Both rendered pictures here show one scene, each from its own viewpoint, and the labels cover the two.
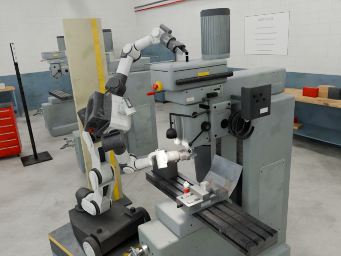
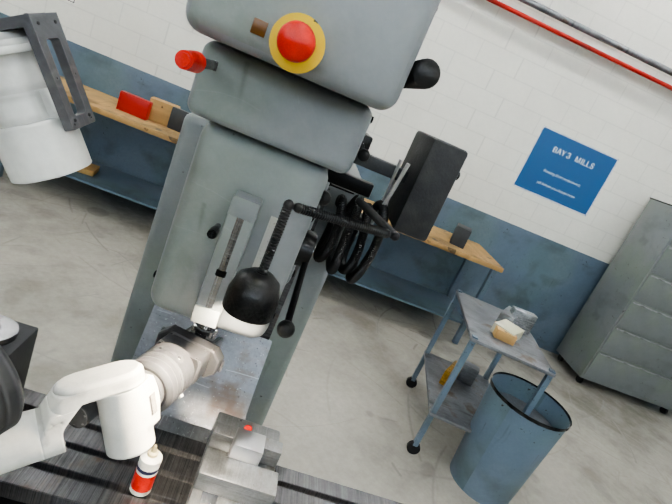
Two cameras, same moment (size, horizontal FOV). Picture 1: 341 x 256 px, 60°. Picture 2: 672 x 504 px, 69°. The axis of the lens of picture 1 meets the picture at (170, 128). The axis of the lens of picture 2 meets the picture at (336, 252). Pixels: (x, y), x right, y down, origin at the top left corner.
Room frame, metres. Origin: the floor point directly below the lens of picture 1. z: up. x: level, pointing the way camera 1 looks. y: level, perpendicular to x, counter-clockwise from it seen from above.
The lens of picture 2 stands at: (1.53, 0.52, 1.73)
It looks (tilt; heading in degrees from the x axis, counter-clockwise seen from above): 17 degrees down; 293
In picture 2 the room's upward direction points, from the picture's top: 23 degrees clockwise
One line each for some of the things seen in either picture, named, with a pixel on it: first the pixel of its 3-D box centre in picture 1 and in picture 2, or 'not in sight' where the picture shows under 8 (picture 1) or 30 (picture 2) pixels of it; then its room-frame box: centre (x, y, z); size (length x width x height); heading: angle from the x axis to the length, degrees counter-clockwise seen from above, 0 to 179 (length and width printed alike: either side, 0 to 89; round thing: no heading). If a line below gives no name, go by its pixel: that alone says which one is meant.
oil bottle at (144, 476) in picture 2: (186, 187); (147, 467); (1.97, -0.09, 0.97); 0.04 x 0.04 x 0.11
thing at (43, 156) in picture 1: (24, 104); not in sight; (5.19, 2.57, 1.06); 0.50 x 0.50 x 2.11; 32
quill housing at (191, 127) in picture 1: (190, 122); (243, 225); (1.99, -0.14, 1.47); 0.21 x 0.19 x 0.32; 32
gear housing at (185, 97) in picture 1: (193, 92); (288, 105); (2.01, -0.18, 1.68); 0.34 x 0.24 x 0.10; 122
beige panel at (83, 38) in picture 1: (96, 120); not in sight; (3.41, 0.88, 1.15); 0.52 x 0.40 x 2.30; 122
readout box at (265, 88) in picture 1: (257, 101); (423, 184); (1.86, -0.57, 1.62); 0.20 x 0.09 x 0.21; 122
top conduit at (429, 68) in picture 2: (205, 77); (396, 76); (1.88, -0.25, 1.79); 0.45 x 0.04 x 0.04; 122
